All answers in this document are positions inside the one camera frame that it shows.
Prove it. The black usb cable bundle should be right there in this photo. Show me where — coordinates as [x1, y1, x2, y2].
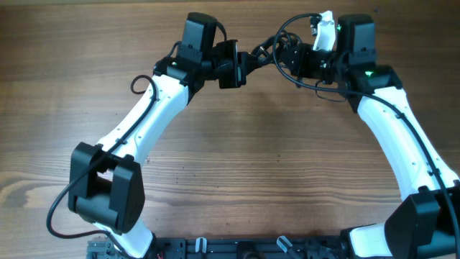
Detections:
[251, 30, 305, 68]

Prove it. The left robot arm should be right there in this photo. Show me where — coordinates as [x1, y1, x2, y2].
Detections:
[68, 12, 246, 258]

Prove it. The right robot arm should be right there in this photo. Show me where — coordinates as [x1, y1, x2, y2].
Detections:
[272, 12, 459, 258]

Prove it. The right black camera cable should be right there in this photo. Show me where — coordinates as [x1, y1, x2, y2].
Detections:
[272, 13, 460, 253]

